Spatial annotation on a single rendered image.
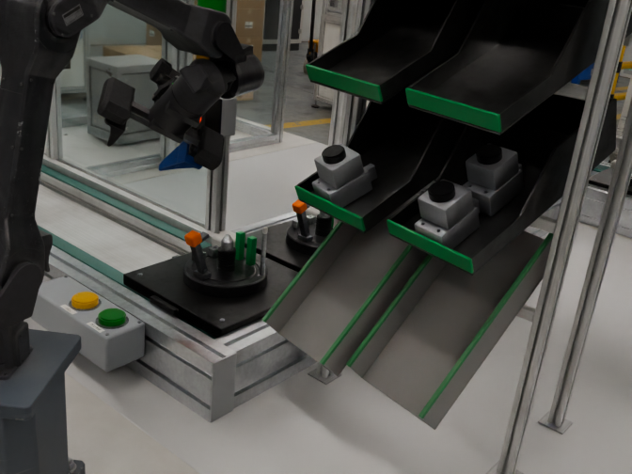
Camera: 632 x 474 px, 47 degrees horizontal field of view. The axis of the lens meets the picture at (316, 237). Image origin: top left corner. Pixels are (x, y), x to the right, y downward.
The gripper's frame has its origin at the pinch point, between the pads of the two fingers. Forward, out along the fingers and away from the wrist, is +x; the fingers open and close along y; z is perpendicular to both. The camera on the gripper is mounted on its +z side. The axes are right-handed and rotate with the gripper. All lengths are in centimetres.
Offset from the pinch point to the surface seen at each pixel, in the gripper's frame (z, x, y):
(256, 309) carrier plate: -15.4, 6.6, -25.4
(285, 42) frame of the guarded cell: 115, 50, -60
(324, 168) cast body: -11.9, -23.0, -14.4
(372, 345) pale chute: -28.8, -15.3, -29.1
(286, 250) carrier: 4.8, 14.3, -36.7
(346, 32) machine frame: 110, 31, -70
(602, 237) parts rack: -14, -38, -52
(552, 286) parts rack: -26, -36, -39
